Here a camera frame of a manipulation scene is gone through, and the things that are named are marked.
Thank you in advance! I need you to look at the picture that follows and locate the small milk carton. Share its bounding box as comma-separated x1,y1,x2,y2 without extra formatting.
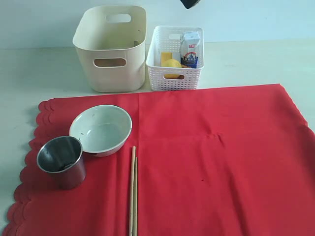
180,31,200,68

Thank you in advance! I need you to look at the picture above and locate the yellow cheese wedge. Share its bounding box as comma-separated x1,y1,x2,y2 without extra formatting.
160,52,173,66

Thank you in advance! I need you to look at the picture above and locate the yellow lemon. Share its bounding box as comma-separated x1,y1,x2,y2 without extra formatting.
161,59,182,79

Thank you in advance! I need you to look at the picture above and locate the fried chicken nugget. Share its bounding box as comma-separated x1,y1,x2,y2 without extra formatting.
178,64,190,79

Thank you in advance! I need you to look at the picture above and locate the brown wooden plate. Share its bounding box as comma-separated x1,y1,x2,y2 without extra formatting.
93,47,131,68

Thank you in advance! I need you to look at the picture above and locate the white lattice plastic basket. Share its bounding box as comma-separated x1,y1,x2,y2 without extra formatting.
146,26,204,91

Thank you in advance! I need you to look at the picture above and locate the cream plastic bin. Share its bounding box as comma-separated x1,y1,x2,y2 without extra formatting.
73,5,146,92

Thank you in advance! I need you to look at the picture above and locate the white ceramic bowl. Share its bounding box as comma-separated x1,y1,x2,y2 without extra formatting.
69,105,132,157

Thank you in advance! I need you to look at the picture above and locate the left wooden chopstick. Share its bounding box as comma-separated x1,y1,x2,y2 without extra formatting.
128,146,136,236

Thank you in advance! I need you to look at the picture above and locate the wooden chopstick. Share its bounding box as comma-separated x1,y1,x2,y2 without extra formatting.
128,146,136,236
132,157,138,236

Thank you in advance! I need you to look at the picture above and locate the red scalloped tablecloth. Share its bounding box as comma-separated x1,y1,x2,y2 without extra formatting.
3,84,315,236

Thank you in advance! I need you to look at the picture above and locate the stainless steel cup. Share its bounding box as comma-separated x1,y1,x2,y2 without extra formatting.
36,136,86,189

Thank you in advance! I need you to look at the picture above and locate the right wooden chopstick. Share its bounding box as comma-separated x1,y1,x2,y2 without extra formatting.
132,157,138,236

